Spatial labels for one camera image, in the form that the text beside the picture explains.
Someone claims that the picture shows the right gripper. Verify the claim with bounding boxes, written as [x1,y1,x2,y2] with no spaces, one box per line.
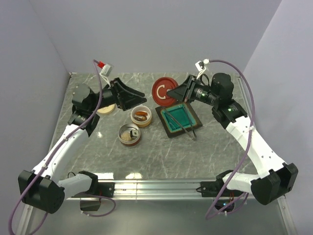
[166,75,219,107]

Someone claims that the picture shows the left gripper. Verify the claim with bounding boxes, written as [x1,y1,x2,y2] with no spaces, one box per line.
[89,77,147,112]

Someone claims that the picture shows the red round lid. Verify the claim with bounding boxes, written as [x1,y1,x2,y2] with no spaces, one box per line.
[152,77,178,107]

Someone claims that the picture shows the orange food piece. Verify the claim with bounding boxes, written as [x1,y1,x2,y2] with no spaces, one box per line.
[135,111,148,117]

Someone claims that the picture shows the cream round lid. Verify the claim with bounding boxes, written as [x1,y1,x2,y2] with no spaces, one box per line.
[97,104,115,115]

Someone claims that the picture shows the brown food piece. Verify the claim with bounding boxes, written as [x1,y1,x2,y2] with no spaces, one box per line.
[134,116,147,122]

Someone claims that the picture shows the sushi roll piece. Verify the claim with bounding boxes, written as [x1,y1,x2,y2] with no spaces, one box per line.
[130,130,139,138]

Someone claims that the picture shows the beige round bun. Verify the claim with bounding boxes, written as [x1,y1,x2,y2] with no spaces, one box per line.
[120,132,132,141]

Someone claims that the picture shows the metal tongs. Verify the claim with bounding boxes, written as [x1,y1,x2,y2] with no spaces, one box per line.
[162,106,197,141]

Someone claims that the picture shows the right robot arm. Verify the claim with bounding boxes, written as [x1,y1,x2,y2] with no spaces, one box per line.
[167,73,298,205]

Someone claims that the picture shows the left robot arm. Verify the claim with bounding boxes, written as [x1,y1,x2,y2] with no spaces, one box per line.
[18,78,147,214]

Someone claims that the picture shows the cream white bowl container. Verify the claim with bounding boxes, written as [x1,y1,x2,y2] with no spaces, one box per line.
[131,105,152,127]

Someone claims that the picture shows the black teal square tray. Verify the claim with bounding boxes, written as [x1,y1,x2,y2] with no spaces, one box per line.
[155,102,202,138]

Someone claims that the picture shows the red steel bowl container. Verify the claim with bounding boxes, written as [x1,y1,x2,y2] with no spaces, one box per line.
[118,123,141,146]

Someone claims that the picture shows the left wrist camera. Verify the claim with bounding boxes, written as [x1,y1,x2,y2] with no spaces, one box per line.
[100,64,113,86]

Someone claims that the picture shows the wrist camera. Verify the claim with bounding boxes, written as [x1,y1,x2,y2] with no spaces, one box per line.
[100,64,113,86]
[195,59,210,79]

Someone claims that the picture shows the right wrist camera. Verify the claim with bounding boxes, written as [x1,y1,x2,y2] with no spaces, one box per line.
[195,59,210,79]

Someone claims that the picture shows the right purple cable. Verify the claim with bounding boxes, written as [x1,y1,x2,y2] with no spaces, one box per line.
[204,59,256,220]

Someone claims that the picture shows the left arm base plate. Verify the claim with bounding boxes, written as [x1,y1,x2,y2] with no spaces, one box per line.
[83,182,115,198]

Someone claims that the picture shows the aluminium mounting rail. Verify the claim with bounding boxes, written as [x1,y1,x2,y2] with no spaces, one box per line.
[26,178,286,201]

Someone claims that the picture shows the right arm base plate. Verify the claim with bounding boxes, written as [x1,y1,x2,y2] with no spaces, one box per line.
[196,180,243,197]

